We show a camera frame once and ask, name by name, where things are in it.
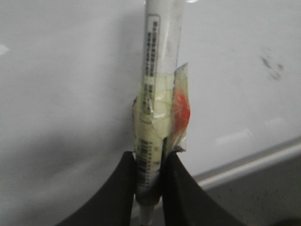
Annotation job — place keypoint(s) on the white whiteboard marker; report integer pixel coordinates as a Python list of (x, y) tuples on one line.
[(162, 31)]

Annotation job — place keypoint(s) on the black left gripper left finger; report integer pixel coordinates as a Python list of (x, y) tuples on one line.
[(112, 203)]

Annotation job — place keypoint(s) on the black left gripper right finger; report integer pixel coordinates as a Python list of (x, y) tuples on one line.
[(185, 203)]

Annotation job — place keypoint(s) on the clear tape with red patch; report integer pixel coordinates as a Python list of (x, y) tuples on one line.
[(180, 108)]

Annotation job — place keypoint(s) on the grey aluminium whiteboard tray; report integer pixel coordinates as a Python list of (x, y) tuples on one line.
[(250, 164)]

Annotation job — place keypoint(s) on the white whiteboard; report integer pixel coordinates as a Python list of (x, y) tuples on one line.
[(70, 70)]

